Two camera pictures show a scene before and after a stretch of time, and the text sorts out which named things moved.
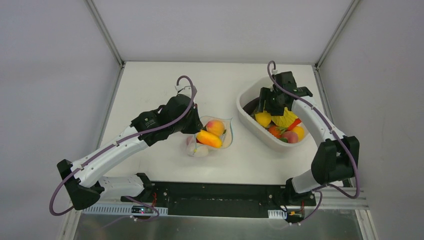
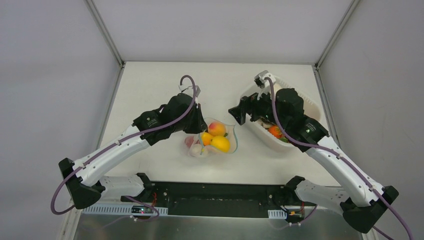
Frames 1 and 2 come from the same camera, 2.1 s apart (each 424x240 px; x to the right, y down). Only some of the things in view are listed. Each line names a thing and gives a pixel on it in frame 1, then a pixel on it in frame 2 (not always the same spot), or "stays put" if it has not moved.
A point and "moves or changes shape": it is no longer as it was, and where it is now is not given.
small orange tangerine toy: (276, 131) stays put
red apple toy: (198, 142) → (189, 141)
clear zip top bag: (217, 133) moves or changes shape
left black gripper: (194, 122) stays put
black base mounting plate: (217, 200) stays put
